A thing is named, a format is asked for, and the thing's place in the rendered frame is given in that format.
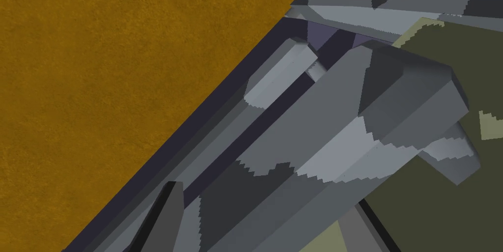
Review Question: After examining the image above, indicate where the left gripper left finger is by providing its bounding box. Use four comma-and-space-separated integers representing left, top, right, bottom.
129, 181, 185, 252

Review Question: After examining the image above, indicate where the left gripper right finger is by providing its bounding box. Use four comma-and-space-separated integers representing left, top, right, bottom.
337, 198, 402, 252

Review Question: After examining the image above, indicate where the grey bar handle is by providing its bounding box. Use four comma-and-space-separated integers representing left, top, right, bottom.
94, 37, 482, 252

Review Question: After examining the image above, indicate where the brown door leaf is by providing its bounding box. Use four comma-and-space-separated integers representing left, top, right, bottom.
0, 0, 309, 252

